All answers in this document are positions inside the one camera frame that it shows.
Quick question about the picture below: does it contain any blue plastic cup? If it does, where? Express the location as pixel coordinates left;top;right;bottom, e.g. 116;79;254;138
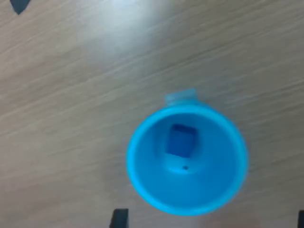
125;104;249;217

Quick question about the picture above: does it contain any blue cube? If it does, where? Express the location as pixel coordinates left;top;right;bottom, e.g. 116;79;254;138
164;123;198;159

